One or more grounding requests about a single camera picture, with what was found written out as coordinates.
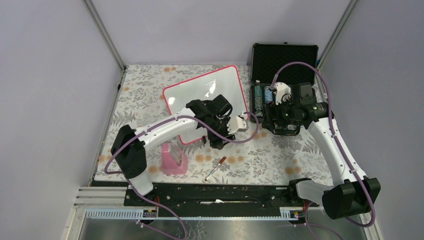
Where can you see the floral tablecloth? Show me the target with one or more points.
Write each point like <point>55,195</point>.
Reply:
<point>266,159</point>

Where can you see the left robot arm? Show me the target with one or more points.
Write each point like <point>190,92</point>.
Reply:
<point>130,145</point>

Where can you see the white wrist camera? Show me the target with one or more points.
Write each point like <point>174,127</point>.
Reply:
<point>238,123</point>
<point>282,92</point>

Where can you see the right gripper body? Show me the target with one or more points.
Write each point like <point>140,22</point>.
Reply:
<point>285,113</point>

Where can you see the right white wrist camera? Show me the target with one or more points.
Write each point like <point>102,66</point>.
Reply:
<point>282,92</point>

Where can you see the pink eraser holder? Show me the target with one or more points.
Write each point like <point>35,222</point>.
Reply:
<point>173,160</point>

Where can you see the red whiteboard marker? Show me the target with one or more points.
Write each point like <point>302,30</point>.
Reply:
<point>215,169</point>

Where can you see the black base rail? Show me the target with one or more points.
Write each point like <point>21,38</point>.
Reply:
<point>220,200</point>

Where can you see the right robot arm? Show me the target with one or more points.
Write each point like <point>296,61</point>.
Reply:
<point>352,192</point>

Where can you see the black poker chip case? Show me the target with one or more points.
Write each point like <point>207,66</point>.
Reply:
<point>294,65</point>

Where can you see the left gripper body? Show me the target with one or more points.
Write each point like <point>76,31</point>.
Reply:
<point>220,127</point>

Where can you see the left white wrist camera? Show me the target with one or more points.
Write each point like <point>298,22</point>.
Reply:
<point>238,123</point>

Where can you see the pink framed whiteboard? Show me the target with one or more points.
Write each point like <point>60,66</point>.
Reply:
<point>224,81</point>

